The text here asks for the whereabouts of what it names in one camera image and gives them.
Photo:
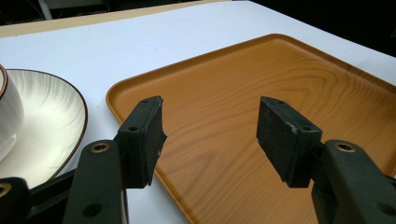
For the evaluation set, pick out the white cup with brown rim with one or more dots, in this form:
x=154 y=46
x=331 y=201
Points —
x=7 y=121

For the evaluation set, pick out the wood-grain brown tray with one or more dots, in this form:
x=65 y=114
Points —
x=233 y=93

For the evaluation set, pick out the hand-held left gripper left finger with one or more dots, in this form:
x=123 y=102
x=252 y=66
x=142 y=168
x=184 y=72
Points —
x=137 y=146

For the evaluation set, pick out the white plate with brown rim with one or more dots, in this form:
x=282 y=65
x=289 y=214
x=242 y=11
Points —
x=46 y=124

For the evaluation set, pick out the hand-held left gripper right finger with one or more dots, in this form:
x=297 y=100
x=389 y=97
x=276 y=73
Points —
x=292 y=146

